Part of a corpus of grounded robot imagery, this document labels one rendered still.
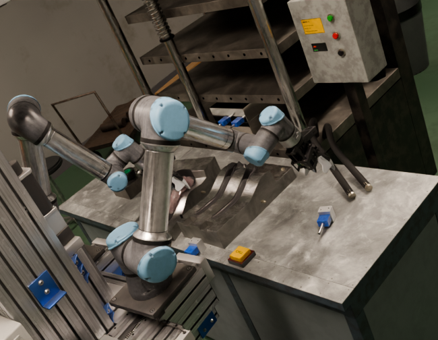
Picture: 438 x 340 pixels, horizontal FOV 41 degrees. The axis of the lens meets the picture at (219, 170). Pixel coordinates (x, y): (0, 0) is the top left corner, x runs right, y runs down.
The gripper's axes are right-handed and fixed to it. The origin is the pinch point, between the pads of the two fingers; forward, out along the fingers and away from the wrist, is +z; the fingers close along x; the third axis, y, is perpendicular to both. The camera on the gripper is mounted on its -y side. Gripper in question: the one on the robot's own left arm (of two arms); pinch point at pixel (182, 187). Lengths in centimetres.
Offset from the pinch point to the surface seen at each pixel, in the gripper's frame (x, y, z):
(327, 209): 53, -3, 32
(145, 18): -62, -103, -35
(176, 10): -32, -97, -31
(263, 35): 25, -71, -10
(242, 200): 16.0, -4.2, 19.8
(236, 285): 8.9, 25.4, 38.5
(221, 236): 16.2, 15.5, 16.7
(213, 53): -20, -84, -6
